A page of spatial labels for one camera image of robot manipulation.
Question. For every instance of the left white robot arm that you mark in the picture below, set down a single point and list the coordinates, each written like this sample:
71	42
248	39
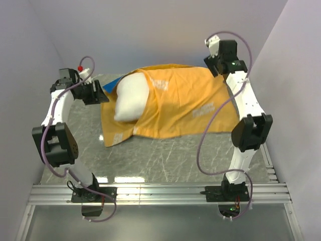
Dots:
54	141

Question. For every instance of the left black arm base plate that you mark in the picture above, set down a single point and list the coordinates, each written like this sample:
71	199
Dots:
81	195

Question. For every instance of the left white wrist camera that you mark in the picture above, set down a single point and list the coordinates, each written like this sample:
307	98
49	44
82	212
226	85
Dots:
83	75

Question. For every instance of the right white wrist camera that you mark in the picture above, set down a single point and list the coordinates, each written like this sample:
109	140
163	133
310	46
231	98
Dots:
212	43

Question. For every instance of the right side aluminium rail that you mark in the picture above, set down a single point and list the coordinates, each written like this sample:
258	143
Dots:
268	164

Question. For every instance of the yellow pillowcase with blue lining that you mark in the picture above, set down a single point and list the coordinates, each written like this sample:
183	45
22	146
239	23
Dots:
183	100

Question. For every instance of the black box under rail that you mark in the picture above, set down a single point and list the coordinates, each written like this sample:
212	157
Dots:
91	210

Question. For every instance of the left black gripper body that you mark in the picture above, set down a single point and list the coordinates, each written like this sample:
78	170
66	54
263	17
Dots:
86	91

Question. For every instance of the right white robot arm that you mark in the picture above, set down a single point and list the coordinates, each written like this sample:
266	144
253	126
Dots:
254	124

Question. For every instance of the aluminium mounting rail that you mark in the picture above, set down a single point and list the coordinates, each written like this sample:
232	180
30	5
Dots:
157	212

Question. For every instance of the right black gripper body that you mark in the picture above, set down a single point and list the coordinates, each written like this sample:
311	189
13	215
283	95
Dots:
219	61

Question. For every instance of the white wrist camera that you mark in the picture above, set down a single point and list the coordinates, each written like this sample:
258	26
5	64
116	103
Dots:
212	43
83	75

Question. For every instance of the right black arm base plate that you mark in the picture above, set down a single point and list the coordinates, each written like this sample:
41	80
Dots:
226	193

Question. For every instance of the white pillow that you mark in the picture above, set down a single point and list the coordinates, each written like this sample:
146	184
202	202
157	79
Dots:
132	94

